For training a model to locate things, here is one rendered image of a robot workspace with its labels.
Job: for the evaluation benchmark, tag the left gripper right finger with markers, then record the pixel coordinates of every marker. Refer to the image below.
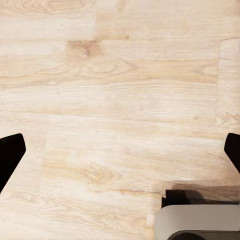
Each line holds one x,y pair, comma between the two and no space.
232,149

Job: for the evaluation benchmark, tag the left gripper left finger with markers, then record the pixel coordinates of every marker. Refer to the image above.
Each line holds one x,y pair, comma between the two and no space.
12,149

